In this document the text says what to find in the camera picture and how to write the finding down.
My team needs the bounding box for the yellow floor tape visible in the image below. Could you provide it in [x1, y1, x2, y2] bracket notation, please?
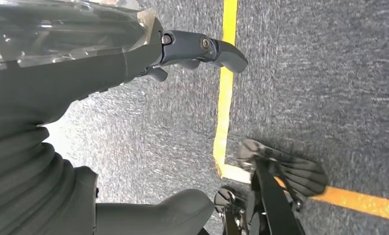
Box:
[213, 0, 389, 223]

